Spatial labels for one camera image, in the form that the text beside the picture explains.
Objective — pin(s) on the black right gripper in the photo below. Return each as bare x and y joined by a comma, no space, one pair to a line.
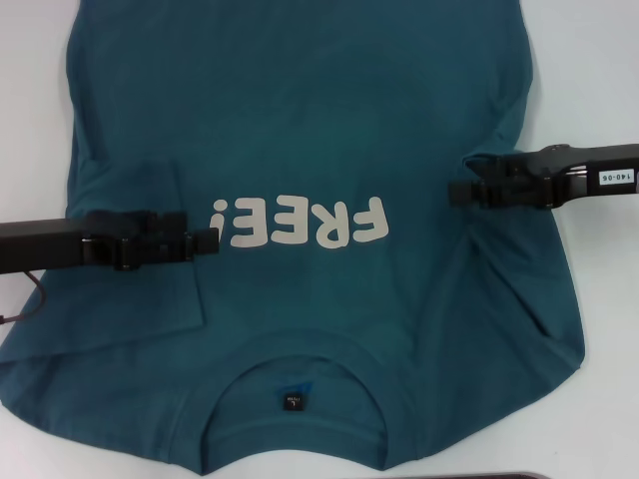
609,159

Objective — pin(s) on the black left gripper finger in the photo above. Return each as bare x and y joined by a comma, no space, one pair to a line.
204,240

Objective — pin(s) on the teal T-shirt with FREE print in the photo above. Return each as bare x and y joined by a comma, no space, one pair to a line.
299,125

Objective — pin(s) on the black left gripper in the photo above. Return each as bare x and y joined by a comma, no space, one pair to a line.
40,244

